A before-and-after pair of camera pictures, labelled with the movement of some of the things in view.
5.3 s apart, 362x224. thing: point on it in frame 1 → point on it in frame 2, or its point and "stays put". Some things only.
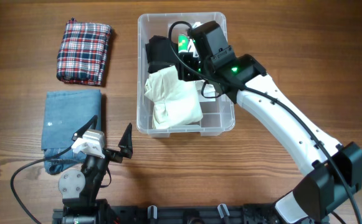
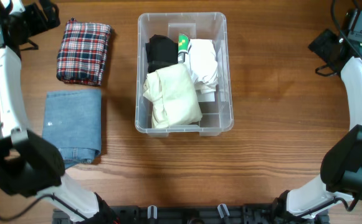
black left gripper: [125, 144] → [41, 23]
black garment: [161, 53] stays put
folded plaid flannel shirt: [81, 56] stays put
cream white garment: [176, 102] stays put
